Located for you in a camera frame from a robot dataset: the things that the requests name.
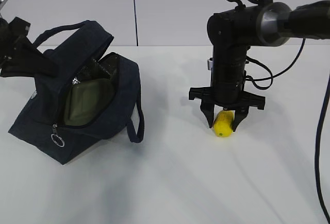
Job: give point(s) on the glass container with green lid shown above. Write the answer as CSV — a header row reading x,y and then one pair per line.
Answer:
x,y
86,99

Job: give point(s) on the dark navy insulated lunch bag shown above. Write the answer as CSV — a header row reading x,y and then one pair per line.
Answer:
x,y
81,57

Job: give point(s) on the yellow lemon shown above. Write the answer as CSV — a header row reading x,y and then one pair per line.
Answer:
x,y
222,126

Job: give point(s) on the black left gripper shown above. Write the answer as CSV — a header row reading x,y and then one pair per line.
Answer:
x,y
28,61

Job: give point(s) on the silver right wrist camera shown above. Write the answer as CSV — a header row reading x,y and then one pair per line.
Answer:
x,y
209,64

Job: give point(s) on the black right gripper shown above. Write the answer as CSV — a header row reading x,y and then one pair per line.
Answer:
x,y
227,85

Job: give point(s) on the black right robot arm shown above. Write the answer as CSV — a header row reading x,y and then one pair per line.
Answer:
x,y
233,32

